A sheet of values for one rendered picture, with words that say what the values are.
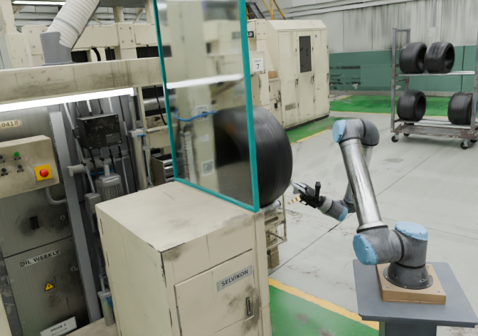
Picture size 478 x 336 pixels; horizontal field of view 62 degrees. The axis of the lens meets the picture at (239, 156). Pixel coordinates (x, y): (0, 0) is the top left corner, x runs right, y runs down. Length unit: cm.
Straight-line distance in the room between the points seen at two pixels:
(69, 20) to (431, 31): 1178
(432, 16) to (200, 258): 1227
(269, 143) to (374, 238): 69
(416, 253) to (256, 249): 92
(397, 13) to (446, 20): 139
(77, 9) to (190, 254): 130
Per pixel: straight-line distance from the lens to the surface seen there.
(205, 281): 132
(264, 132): 211
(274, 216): 236
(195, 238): 125
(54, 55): 205
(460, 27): 1298
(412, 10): 1337
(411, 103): 733
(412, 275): 214
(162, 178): 246
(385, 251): 200
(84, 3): 211
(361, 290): 219
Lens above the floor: 181
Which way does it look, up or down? 15 degrees down
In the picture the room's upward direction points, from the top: 5 degrees counter-clockwise
